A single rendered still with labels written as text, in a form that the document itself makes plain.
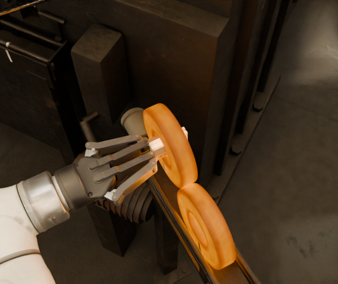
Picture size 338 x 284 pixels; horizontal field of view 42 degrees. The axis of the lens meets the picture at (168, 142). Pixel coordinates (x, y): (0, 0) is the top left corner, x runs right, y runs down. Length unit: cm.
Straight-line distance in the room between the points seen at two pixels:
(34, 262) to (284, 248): 105
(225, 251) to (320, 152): 110
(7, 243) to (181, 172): 29
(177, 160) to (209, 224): 12
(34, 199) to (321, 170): 125
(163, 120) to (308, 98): 126
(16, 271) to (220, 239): 31
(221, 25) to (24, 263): 54
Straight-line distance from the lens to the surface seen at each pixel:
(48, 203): 72
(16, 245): 71
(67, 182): 73
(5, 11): 91
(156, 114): 74
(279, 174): 171
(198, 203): 74
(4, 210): 73
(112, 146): 78
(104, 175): 74
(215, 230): 73
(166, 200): 86
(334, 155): 181
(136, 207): 104
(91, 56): 92
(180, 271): 151
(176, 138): 72
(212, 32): 86
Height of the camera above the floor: 147
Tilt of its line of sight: 58 degrees down
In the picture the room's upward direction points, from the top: straight up
